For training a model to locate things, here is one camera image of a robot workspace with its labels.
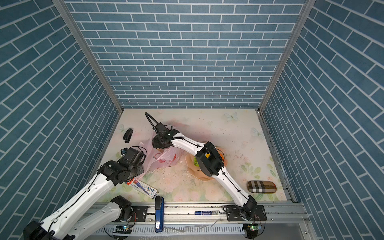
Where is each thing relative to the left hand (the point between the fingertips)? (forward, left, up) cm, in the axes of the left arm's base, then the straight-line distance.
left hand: (140, 168), depth 79 cm
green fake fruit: (+5, -30, -4) cm, 31 cm away
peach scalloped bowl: (+1, -29, -7) cm, 30 cm away
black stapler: (+27, +17, -7) cm, 33 cm away
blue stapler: (-20, -12, -6) cm, 24 cm away
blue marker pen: (-20, -36, -8) cm, 42 cm away
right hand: (+19, -3, -5) cm, 20 cm away
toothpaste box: (-7, -1, -8) cm, 11 cm away
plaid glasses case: (-9, -65, -5) cm, 66 cm away
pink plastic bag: (+3, -10, +7) cm, 12 cm away
